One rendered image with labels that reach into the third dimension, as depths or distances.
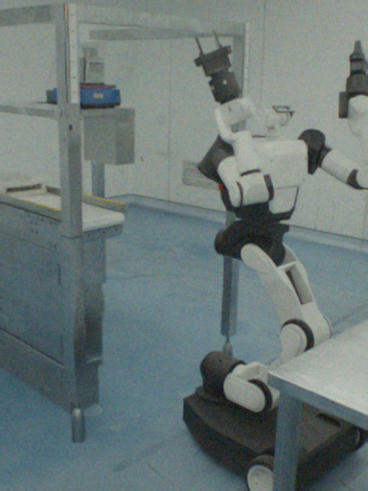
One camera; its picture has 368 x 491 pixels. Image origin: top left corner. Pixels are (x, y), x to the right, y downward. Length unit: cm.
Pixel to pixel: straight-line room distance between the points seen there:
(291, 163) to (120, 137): 72
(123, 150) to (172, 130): 435
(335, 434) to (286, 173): 103
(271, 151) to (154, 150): 494
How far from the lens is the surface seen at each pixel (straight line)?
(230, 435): 249
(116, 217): 260
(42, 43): 650
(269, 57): 613
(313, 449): 244
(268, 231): 228
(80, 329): 252
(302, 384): 134
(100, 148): 261
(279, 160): 221
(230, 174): 202
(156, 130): 704
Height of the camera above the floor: 152
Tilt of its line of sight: 16 degrees down
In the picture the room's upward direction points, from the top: 1 degrees clockwise
